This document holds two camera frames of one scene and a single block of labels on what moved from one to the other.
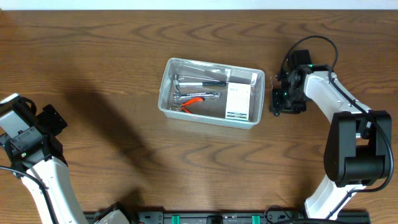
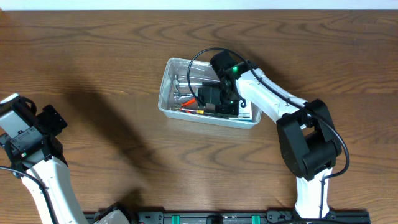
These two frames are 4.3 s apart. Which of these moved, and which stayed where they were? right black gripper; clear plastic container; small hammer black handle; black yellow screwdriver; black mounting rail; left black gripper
Moved: right black gripper; black yellow screwdriver
Stayed: clear plastic container; left black gripper; small hammer black handle; black mounting rail
